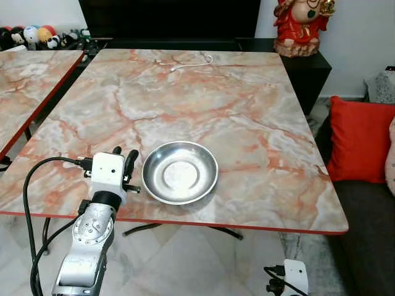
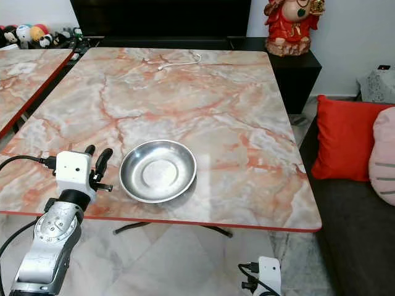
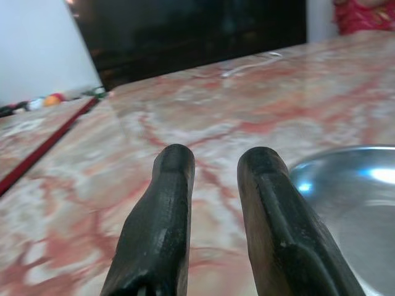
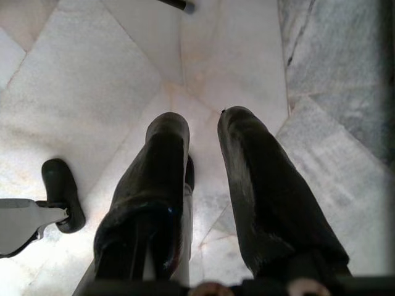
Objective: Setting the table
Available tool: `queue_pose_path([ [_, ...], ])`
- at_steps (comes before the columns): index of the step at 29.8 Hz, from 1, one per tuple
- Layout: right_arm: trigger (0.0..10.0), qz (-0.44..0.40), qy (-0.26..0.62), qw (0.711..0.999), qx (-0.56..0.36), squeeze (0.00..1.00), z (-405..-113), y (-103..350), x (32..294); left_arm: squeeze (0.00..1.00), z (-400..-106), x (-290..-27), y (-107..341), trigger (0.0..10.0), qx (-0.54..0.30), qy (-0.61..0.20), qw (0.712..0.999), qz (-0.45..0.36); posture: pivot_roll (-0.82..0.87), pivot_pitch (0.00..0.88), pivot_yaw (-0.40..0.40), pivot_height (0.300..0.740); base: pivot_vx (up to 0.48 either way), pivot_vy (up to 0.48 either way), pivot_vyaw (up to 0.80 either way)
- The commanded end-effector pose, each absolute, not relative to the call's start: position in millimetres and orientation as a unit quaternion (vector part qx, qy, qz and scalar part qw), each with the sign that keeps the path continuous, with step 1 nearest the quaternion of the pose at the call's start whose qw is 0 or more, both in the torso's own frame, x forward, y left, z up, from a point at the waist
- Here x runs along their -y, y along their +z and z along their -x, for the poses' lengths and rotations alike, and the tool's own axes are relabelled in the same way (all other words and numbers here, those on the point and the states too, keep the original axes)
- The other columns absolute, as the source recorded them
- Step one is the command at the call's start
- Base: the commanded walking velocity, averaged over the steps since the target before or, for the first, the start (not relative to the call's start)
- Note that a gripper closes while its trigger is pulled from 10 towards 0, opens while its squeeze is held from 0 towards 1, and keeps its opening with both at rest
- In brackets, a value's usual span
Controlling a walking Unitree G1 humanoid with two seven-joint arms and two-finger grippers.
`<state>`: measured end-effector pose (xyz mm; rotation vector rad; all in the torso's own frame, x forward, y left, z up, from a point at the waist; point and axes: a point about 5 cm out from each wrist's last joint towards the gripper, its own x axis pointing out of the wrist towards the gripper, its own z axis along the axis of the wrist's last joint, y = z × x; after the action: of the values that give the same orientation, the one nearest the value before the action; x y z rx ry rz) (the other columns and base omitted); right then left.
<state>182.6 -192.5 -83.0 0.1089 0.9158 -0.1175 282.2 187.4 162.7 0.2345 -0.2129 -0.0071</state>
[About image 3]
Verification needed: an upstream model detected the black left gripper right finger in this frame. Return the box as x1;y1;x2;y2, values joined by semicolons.
236;146;366;296

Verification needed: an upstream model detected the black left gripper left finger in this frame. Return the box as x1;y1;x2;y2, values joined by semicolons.
100;144;196;296

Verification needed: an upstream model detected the round steel plate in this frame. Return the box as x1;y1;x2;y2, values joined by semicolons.
288;144;395;296

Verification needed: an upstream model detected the red stick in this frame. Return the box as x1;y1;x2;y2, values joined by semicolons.
0;96;100;197

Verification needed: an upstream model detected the orange ball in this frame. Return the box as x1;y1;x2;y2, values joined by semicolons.
44;93;62;108

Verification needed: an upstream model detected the white ball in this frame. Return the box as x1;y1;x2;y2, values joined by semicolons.
27;98;44;112

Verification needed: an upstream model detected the dark glass cabinet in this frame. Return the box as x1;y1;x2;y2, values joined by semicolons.
64;0;308;92

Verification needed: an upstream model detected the person in red garment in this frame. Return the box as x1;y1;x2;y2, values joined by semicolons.
332;0;395;36

